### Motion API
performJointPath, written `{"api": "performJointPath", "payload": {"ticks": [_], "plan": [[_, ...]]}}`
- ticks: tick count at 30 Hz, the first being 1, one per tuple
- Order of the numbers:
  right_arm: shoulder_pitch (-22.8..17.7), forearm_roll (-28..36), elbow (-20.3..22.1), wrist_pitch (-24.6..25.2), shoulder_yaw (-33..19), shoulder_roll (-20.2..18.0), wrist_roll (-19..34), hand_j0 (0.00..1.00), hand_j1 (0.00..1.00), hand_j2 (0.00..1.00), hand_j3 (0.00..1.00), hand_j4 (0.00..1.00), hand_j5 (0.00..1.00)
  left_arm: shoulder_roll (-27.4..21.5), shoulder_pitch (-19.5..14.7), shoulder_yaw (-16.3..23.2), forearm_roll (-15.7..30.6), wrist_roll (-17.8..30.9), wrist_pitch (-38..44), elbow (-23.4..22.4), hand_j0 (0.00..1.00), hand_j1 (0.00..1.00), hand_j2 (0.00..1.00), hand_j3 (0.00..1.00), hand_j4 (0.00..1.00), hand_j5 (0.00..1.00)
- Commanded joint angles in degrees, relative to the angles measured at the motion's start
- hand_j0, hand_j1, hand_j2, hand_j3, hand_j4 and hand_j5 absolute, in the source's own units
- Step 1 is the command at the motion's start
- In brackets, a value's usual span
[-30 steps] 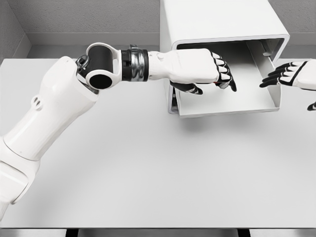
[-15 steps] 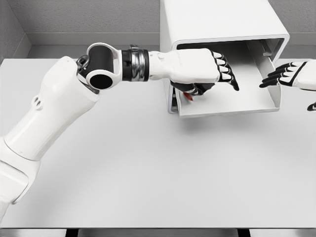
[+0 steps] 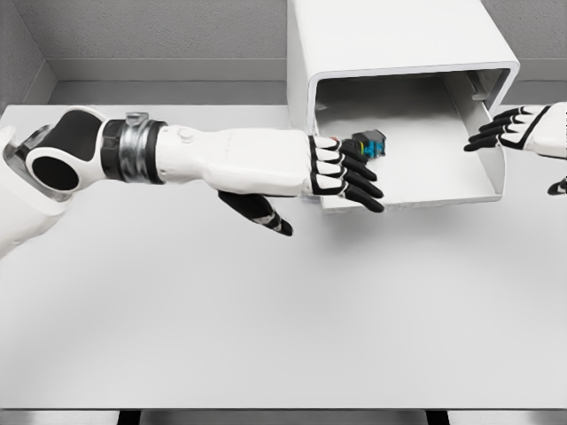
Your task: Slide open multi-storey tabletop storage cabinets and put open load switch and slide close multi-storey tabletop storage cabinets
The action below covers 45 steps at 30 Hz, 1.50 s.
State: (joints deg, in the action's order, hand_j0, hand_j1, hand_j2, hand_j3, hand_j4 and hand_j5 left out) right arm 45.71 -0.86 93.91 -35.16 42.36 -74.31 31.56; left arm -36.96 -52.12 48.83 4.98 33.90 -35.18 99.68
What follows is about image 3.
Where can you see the white sliding cabinet drawer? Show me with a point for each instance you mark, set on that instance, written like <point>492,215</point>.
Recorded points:
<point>434,164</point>

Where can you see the white tabletop storage cabinet shell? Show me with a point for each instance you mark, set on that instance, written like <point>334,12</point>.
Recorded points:
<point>390,35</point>

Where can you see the right robot hand striped fingers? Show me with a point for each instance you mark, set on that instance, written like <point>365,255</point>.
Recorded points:
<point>542,128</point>

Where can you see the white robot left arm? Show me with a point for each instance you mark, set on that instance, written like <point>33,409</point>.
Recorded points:
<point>190,152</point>

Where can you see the left robot hand striped fingers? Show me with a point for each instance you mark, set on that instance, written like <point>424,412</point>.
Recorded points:
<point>266,164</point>

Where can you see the black load switch coloured terminals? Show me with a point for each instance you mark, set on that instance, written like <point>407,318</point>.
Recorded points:
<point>375,142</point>

